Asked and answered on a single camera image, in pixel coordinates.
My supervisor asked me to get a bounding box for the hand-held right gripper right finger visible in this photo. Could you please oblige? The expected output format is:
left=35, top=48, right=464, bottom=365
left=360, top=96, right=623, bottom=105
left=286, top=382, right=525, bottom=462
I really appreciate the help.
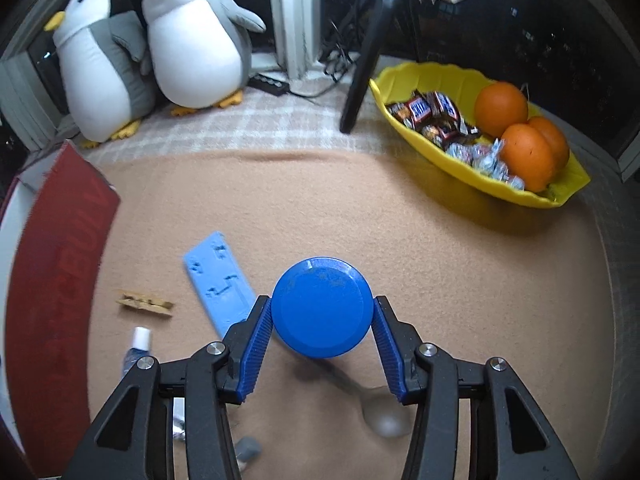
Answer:
left=371, top=295, right=581, bottom=480

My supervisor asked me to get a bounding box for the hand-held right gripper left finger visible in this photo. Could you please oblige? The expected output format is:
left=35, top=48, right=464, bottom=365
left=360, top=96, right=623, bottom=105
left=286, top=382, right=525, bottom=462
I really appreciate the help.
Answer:
left=60, top=295, right=275, bottom=480

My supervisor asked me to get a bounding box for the blue round plastic lid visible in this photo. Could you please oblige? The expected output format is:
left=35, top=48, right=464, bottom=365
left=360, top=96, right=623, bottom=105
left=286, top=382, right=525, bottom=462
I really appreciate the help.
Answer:
left=271, top=257, right=374, bottom=359

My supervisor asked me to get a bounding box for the pink bottle with grey cap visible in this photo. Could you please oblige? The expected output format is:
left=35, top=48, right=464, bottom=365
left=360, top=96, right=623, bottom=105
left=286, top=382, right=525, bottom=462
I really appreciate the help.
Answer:
left=235, top=437, right=262, bottom=471

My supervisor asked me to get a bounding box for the metal spoon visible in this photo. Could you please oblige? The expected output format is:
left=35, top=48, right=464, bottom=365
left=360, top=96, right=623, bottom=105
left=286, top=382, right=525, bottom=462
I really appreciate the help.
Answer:
left=320, top=360, right=413, bottom=438

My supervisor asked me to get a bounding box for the blue flat plastic plate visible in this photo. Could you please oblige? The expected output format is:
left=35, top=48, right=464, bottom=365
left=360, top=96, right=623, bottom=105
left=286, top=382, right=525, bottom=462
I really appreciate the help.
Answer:
left=182, top=231, right=257, bottom=339

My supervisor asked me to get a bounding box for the peach blanket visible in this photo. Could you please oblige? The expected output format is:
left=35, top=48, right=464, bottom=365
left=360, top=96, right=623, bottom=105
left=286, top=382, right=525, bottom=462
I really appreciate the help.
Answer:
left=85, top=147, right=621, bottom=480

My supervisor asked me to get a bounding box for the blue eye drop bottle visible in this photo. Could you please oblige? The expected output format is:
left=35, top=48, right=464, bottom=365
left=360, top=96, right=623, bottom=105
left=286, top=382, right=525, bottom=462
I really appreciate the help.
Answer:
left=122, top=326, right=152, bottom=378

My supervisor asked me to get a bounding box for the wooden clothespin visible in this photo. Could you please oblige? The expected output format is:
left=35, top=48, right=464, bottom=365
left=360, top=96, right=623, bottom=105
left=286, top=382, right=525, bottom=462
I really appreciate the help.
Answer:
left=116, top=290, right=175, bottom=319

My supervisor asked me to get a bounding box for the red cardboard box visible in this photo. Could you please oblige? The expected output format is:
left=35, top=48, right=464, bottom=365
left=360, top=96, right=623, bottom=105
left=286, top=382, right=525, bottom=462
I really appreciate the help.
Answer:
left=0, top=140, right=122, bottom=478

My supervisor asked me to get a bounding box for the pile of silver foil candies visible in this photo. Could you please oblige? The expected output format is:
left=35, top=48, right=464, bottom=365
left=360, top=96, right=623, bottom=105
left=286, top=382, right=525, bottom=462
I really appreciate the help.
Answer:
left=445, top=137, right=526, bottom=191

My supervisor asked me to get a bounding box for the checked white cloth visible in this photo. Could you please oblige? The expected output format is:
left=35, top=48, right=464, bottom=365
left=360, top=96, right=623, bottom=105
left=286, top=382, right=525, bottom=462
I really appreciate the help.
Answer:
left=80, top=67, right=391, bottom=163

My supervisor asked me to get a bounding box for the orange fruit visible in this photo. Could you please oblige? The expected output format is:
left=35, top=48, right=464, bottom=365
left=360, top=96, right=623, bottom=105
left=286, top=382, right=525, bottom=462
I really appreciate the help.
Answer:
left=474, top=82, right=530, bottom=138
left=527, top=116, right=571, bottom=171
left=498, top=123, right=557, bottom=192

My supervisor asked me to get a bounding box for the pile of chocolate bars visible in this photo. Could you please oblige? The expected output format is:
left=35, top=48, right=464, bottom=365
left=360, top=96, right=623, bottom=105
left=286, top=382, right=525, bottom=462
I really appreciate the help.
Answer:
left=385, top=90, right=481, bottom=148

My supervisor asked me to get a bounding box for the black power strip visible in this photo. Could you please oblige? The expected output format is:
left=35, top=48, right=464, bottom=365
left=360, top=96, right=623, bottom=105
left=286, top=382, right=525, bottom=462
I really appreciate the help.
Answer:
left=247, top=74, right=291, bottom=96

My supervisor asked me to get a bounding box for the yellow plastic tray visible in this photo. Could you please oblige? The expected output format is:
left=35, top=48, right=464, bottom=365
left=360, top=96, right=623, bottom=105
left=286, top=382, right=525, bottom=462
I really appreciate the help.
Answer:
left=369, top=62, right=592, bottom=209

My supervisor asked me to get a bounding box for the black tripod leg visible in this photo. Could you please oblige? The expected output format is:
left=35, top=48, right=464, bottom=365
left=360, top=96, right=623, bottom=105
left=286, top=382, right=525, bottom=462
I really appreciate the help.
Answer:
left=339, top=0, right=421, bottom=135

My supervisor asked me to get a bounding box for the grey white penguin plush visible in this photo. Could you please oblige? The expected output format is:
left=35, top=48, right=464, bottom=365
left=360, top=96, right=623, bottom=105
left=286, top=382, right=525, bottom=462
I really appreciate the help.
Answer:
left=44, top=0, right=156, bottom=143
left=141, top=0, right=267, bottom=117

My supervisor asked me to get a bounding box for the bundle of black cables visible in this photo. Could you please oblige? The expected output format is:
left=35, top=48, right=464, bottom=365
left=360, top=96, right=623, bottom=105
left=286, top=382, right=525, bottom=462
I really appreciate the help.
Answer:
left=317, top=15, right=366, bottom=81

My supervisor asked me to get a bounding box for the white window frame post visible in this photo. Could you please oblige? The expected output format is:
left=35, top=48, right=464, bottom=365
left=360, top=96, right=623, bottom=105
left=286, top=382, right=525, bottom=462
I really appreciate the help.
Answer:
left=267, top=0, right=326, bottom=81

